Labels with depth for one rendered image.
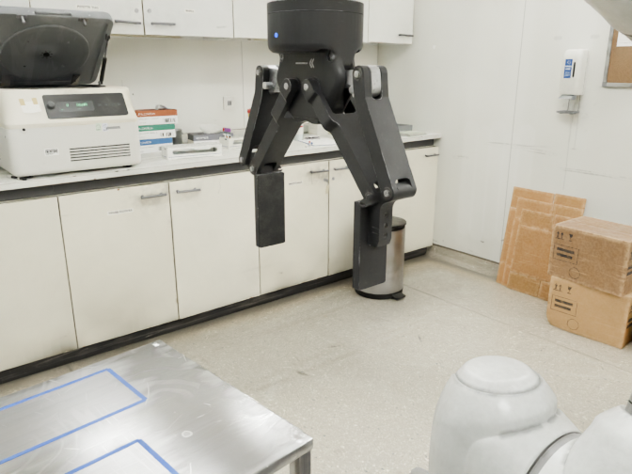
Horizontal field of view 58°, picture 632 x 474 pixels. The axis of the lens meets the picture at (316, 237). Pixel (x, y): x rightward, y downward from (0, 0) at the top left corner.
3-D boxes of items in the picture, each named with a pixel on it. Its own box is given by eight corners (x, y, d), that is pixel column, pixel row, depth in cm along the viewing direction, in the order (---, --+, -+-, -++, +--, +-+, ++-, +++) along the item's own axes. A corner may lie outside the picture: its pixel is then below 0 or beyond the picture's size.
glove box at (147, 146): (134, 154, 301) (133, 140, 299) (123, 152, 310) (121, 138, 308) (173, 150, 317) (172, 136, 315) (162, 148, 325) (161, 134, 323)
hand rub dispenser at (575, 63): (573, 100, 305) (579, 48, 298) (553, 99, 314) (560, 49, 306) (584, 99, 313) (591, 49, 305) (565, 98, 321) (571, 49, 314)
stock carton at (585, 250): (650, 284, 290) (659, 231, 282) (621, 297, 273) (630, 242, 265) (576, 262, 321) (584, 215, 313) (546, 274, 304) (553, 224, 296)
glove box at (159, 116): (136, 125, 300) (134, 105, 297) (128, 123, 309) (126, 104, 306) (180, 122, 314) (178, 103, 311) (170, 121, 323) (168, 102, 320)
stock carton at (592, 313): (643, 331, 301) (653, 282, 293) (622, 350, 281) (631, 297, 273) (568, 308, 330) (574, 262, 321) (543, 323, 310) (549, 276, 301)
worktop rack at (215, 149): (166, 160, 284) (165, 148, 282) (161, 157, 292) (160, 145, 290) (222, 155, 298) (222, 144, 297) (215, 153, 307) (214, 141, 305)
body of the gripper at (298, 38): (389, -2, 43) (385, 123, 45) (318, 7, 49) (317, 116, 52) (311, -9, 38) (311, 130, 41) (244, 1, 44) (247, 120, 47)
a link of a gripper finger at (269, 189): (258, 175, 52) (253, 174, 52) (260, 248, 54) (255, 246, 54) (284, 172, 53) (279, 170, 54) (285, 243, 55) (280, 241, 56)
